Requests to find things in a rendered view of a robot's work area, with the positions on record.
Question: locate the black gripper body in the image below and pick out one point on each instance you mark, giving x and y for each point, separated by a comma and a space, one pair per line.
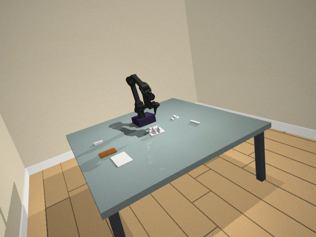
141, 108

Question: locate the white flat rectangular plate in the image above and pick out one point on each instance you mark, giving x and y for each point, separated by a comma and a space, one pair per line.
121, 159

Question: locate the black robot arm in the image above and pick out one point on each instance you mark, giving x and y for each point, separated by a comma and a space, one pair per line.
146, 93

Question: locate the orange flat rectangular plate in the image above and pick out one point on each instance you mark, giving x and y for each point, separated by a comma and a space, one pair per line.
107, 152

